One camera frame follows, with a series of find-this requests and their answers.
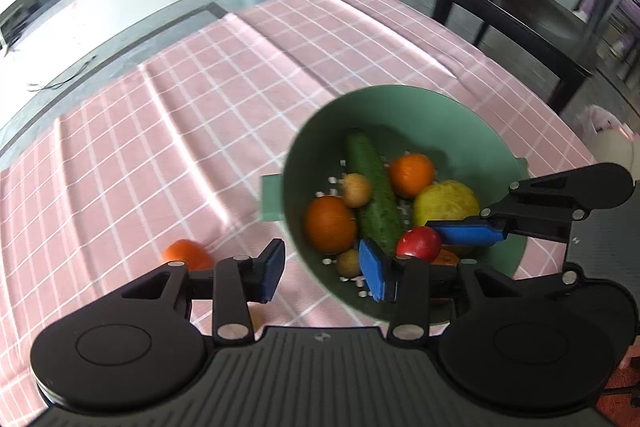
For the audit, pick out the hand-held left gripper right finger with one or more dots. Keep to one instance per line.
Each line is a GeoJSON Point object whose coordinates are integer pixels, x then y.
{"type": "Point", "coordinates": [377, 272]}

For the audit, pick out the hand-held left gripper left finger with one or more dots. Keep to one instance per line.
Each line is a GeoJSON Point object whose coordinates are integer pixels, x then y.
{"type": "Point", "coordinates": [272, 269]}

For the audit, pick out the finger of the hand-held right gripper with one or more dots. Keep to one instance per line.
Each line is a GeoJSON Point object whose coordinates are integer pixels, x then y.
{"type": "Point", "coordinates": [571, 277]}
{"type": "Point", "coordinates": [467, 233]}

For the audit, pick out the orange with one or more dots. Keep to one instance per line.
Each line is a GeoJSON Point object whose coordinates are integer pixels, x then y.
{"type": "Point", "coordinates": [187, 254]}
{"type": "Point", "coordinates": [412, 174]}
{"type": "Point", "coordinates": [445, 260]}
{"type": "Point", "coordinates": [330, 224]}

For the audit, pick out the green-yellow mango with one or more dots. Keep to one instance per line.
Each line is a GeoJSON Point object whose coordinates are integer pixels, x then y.
{"type": "Point", "coordinates": [445, 202]}

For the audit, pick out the small red apple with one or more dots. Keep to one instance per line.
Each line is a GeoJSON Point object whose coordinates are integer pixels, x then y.
{"type": "Point", "coordinates": [419, 243]}

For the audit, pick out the green cucumber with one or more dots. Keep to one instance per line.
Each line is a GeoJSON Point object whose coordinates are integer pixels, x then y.
{"type": "Point", "coordinates": [375, 187]}

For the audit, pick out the small tan round fruit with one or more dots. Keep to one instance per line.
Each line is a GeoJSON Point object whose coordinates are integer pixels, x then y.
{"type": "Point", "coordinates": [356, 189]}

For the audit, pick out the green colander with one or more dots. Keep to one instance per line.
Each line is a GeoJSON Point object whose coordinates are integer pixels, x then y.
{"type": "Point", "coordinates": [320, 142]}

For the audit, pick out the pink and cream plush cushion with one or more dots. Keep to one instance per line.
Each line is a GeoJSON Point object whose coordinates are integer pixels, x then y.
{"type": "Point", "coordinates": [607, 132]}

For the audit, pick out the pink checked tablecloth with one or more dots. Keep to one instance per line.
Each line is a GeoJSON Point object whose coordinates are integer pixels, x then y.
{"type": "Point", "coordinates": [175, 132]}

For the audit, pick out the black chair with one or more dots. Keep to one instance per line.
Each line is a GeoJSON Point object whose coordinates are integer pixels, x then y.
{"type": "Point", "coordinates": [510, 7]}

